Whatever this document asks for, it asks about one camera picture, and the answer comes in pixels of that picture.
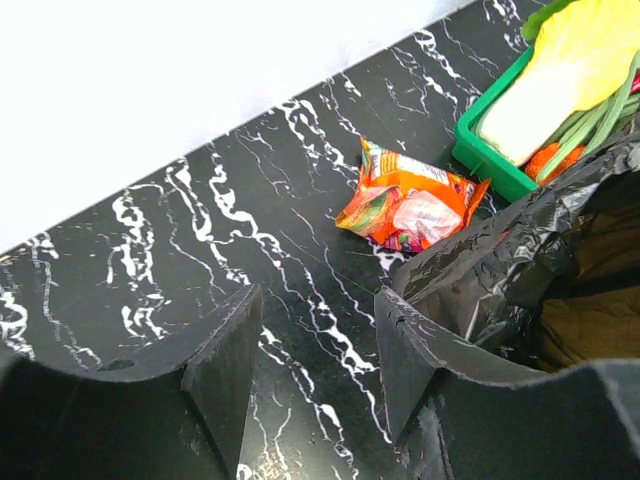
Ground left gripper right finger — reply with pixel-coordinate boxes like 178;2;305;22
374;288;639;479

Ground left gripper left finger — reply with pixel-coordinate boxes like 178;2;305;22
1;285;263;479

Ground black trash bag roll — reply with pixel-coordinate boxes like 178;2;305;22
393;117;639;372

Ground orange snack packet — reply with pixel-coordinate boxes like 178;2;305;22
335;137;490;253

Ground green plastic basket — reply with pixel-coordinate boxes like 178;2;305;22
452;47;538;203

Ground small orange carrot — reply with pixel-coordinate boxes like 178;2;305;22
523;142;587;185

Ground green long beans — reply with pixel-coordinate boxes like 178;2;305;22
535;53;639;184

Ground yellow white napa cabbage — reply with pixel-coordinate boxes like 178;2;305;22
475;0;639;166

